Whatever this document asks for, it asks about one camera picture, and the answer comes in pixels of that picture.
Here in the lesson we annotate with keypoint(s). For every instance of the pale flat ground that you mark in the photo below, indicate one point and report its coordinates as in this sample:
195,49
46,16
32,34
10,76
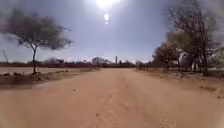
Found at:
20,70

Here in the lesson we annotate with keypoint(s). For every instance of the row of bare trees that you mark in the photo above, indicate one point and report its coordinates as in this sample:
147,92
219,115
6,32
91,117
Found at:
190,50

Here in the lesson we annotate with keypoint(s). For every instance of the distant line of trees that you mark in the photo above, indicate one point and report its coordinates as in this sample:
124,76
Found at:
83,63

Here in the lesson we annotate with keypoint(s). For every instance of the dry earth verge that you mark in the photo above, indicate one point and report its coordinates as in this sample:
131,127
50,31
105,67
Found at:
186,78

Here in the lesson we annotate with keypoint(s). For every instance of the distant tower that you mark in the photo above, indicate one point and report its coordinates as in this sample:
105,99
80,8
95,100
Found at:
116,59

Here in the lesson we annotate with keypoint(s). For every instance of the sandy dirt ground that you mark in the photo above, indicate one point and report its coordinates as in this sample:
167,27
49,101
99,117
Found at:
113,100

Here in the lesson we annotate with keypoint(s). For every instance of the thin-trunked spreading tree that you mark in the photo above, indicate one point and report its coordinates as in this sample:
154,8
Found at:
34,33

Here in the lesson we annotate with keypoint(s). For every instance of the rough earth verge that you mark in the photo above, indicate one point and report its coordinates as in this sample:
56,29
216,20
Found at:
40,77

